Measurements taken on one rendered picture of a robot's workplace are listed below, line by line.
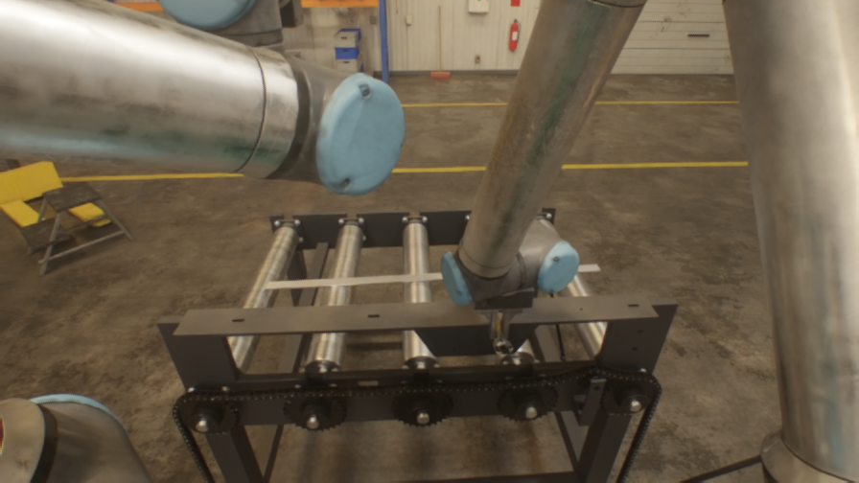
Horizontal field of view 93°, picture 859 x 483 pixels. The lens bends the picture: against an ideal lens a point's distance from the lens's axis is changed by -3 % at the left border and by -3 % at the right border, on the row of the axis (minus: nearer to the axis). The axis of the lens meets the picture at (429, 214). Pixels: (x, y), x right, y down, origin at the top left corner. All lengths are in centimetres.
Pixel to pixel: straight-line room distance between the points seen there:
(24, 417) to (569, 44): 58
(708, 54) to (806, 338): 1165
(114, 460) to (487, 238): 47
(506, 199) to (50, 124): 43
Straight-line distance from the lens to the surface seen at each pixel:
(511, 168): 50
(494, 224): 57
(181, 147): 27
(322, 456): 226
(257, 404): 141
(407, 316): 108
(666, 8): 1128
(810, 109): 42
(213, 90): 27
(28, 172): 563
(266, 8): 43
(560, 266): 75
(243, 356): 148
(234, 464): 163
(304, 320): 111
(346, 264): 171
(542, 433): 233
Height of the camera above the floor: 189
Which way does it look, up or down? 29 degrees down
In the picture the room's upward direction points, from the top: straight up
